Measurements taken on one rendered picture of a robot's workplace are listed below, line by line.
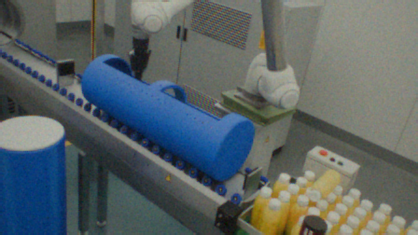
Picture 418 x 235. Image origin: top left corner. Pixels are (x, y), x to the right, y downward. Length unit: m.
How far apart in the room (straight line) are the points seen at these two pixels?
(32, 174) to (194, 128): 0.67
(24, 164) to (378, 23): 3.38
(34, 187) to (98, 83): 0.56
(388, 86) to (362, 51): 0.42
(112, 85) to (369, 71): 2.92
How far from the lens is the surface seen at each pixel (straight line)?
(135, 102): 1.75
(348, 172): 1.67
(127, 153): 1.91
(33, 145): 1.66
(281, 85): 1.91
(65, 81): 2.44
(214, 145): 1.48
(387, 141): 4.31
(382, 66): 4.16
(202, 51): 3.62
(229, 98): 2.16
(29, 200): 1.78
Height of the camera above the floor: 1.90
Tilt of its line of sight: 26 degrees down
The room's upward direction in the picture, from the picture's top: 9 degrees clockwise
